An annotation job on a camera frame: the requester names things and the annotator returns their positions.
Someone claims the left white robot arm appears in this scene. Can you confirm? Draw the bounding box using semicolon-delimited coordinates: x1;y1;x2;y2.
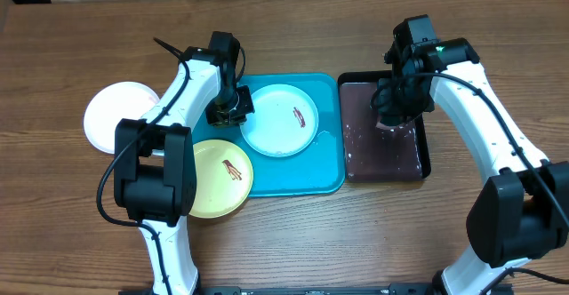
96;31;254;294

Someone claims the teal plastic tray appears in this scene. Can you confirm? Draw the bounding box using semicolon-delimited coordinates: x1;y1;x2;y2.
192;73;346;197

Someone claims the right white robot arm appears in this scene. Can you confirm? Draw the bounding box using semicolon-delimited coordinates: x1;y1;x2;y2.
370;15;568;294

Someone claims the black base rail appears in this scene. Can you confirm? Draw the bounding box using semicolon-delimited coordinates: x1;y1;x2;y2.
117;283;515;295

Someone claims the yellow plate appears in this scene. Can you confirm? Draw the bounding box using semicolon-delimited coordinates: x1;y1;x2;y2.
189;140;254;219

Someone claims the white plate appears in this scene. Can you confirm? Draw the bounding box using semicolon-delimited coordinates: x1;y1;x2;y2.
83;82;159;154

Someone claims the green sponge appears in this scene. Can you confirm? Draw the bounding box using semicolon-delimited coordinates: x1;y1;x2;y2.
375;122;403;132

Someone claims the black water tray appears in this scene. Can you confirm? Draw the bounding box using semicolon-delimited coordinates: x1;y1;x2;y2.
338;70;431;183

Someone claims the light blue plate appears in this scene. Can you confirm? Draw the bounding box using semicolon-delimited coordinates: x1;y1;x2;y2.
240;84;319;157

